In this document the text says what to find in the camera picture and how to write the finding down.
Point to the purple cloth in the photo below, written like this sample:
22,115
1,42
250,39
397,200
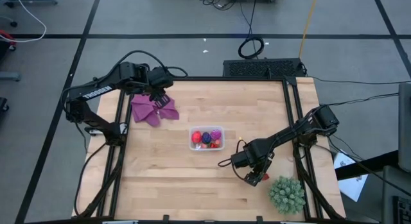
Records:
144,111

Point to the pink toy ball fruit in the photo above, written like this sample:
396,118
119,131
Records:
218,142

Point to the grey desk unit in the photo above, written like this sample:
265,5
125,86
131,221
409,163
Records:
396,185

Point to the green artificial succulent plant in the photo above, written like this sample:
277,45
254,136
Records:
286,195

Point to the black perforated computer case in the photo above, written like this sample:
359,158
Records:
260,68

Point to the black aluminium table frame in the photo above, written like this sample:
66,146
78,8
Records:
224,78

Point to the purple white striped toy vegetable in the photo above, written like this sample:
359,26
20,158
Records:
216,134

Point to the red strawberry with green leaves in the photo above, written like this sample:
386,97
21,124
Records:
266,177

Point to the grey table foot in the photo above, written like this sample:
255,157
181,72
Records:
9,77
32,1

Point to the large red toy pepper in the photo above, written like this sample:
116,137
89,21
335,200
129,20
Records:
196,137

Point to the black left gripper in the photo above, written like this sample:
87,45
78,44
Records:
159,94

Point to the white paper sheet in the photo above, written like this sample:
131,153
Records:
351,185

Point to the dark purple toy grapes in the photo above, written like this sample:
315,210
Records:
206,138

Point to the small pink toy fruit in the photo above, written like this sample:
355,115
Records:
204,146

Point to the black desk edge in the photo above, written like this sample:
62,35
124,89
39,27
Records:
366,166

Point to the grey cabinet side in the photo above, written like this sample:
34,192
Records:
405,127

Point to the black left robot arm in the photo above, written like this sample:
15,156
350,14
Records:
96,92

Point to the clear plastic tupperware container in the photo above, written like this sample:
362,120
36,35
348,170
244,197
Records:
192,130

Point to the black floor object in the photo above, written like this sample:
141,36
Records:
3,105

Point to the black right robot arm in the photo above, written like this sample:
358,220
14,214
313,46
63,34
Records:
289,134

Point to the black chair caster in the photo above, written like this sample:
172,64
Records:
13,24

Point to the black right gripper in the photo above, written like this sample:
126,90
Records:
250,155

